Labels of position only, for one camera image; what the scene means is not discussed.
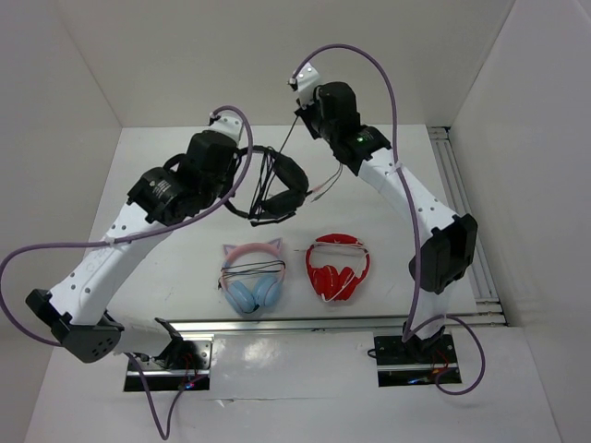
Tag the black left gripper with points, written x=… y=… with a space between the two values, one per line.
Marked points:
x=232 y=171

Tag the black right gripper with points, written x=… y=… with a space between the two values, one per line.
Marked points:
x=306 y=113

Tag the black wired headphones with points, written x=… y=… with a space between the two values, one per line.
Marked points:
x=282 y=187

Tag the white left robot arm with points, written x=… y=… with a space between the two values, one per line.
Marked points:
x=75 y=309

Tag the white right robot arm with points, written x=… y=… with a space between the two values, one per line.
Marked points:
x=444 y=241

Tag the pink blue cat-ear headphones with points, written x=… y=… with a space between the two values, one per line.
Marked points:
x=252 y=275

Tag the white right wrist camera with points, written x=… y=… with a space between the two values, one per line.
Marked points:
x=304 y=83

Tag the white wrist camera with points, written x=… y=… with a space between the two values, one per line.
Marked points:
x=228 y=124
x=304 y=83

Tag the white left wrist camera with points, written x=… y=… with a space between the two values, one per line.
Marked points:
x=228 y=124

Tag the aluminium rail front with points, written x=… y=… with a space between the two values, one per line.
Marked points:
x=190 y=328

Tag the aluminium rail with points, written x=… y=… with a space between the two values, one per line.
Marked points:
x=190 y=328
x=488 y=302

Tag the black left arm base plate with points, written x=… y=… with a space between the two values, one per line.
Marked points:
x=187 y=367

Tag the aluminium rail right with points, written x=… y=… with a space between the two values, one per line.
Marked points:
x=488 y=302

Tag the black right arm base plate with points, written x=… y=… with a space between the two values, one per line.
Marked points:
x=398 y=365

